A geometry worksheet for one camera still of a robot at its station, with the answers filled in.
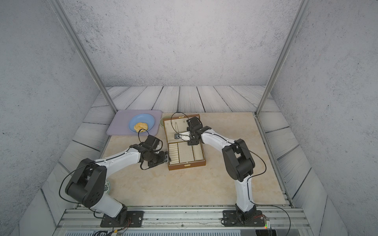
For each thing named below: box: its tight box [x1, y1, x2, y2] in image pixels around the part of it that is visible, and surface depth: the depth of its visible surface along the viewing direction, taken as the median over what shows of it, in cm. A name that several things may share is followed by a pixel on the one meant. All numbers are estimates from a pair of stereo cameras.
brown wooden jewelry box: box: [162, 114, 207, 171], surface depth 93 cm
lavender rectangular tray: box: [106, 109, 163, 136], surface depth 118 cm
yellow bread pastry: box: [133, 122, 149, 133], surface depth 110 cm
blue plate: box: [128, 113, 156, 133], surface depth 117 cm
